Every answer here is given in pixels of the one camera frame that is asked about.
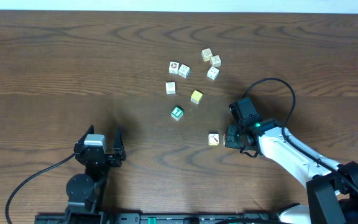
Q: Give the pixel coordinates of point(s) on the tan block yellow side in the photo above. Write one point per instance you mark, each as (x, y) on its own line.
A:
(206, 54)

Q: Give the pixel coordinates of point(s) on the white block centre right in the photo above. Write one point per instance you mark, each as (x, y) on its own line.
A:
(213, 72)

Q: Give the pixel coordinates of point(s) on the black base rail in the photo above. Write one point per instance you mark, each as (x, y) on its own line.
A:
(136, 218)

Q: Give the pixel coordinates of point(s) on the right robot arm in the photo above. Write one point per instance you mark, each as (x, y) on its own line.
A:
(332, 188)

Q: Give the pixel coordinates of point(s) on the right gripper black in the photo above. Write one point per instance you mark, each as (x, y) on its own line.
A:
(230, 141)

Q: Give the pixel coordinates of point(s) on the green number seven block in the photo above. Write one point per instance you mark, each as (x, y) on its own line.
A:
(177, 113)

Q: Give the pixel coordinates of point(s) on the white block lower left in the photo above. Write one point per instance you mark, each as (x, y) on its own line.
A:
(170, 88)

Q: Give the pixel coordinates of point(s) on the tan block red side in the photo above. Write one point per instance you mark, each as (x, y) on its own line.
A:
(215, 61)

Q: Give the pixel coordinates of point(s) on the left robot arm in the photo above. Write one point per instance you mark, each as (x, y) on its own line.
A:
(86, 191)

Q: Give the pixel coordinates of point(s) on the yellow top wooden block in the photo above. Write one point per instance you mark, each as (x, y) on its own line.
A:
(196, 97)

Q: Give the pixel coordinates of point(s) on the hammer picture yellow block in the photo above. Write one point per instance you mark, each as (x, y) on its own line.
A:
(213, 139)

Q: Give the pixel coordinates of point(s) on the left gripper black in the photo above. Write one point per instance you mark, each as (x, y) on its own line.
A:
(111, 157)

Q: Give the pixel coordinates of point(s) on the umbrella blue edged block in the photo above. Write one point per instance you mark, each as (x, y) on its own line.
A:
(184, 71)

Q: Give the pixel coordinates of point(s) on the ball picture white block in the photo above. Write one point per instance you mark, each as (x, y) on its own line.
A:
(173, 67)

